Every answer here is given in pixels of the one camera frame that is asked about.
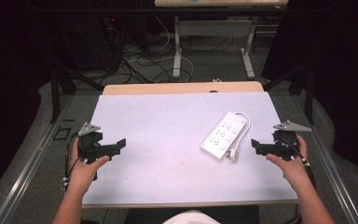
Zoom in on white power plug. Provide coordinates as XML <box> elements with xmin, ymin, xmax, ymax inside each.
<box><xmin>225</xmin><ymin>148</ymin><xmax>239</xmax><ymax>162</ymax></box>

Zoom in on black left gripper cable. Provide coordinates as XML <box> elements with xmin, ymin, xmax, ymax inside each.
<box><xmin>62</xmin><ymin>132</ymin><xmax>82</xmax><ymax>191</ymax></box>

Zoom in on aluminium floor rail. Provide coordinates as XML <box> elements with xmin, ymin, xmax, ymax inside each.
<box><xmin>0</xmin><ymin>94</ymin><xmax>76</xmax><ymax>224</ymax></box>
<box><xmin>292</xmin><ymin>92</ymin><xmax>358</xmax><ymax>224</ymax></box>

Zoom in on tangle of floor cables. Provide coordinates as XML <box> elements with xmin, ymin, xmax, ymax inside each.
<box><xmin>101</xmin><ymin>15</ymin><xmax>235</xmax><ymax>85</ymax></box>

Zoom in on wooden table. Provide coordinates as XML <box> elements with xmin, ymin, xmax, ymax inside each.
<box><xmin>81</xmin><ymin>80</ymin><xmax>300</xmax><ymax>209</ymax></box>

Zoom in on person's white shirt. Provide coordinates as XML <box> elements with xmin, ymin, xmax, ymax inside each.
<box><xmin>162</xmin><ymin>209</ymin><xmax>221</xmax><ymax>224</ymax></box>

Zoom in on desk with white legs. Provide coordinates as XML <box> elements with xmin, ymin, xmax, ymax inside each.
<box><xmin>154</xmin><ymin>0</ymin><xmax>290</xmax><ymax>80</ymax></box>

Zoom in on person's right hand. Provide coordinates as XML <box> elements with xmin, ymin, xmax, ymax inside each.
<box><xmin>266</xmin><ymin>133</ymin><xmax>312</xmax><ymax>191</ymax></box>

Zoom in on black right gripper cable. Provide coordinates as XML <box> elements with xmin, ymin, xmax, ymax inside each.
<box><xmin>279</xmin><ymin>135</ymin><xmax>317</xmax><ymax>189</ymax></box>

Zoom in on white table mat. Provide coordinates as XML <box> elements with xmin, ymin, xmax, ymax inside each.
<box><xmin>82</xmin><ymin>91</ymin><xmax>299</xmax><ymax>207</ymax></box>

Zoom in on white power strip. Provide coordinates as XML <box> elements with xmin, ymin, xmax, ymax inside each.
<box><xmin>200</xmin><ymin>111</ymin><xmax>249</xmax><ymax>161</ymax></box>

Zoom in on dark curtain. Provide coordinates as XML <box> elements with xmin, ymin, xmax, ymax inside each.
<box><xmin>0</xmin><ymin>0</ymin><xmax>76</xmax><ymax>206</ymax></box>
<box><xmin>260</xmin><ymin>0</ymin><xmax>358</xmax><ymax>185</ymax></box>

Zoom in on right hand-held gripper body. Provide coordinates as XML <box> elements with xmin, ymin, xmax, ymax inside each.
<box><xmin>271</xmin><ymin>119</ymin><xmax>312</xmax><ymax>162</ymax></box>

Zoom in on black metal stand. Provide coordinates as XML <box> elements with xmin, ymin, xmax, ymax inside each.
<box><xmin>261</xmin><ymin>60</ymin><xmax>315</xmax><ymax>126</ymax></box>
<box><xmin>49</xmin><ymin>60</ymin><xmax>105</xmax><ymax>124</ymax></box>

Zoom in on person's black trousers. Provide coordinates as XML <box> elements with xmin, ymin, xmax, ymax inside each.
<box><xmin>124</xmin><ymin>204</ymin><xmax>261</xmax><ymax>224</ymax></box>

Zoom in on white power strip cable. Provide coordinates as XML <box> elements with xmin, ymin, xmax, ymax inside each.
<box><xmin>228</xmin><ymin>111</ymin><xmax>252</xmax><ymax>157</ymax></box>

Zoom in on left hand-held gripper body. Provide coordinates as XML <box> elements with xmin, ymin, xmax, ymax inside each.
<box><xmin>76</xmin><ymin>121</ymin><xmax>121</xmax><ymax>165</ymax></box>

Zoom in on person's left hand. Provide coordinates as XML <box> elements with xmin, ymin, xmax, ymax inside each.
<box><xmin>68</xmin><ymin>145</ymin><xmax>111</xmax><ymax>198</ymax></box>

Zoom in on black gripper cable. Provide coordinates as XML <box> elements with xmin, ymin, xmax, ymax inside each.
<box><xmin>279</xmin><ymin>135</ymin><xmax>317</xmax><ymax>189</ymax></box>
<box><xmin>62</xmin><ymin>132</ymin><xmax>82</xmax><ymax>191</ymax></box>

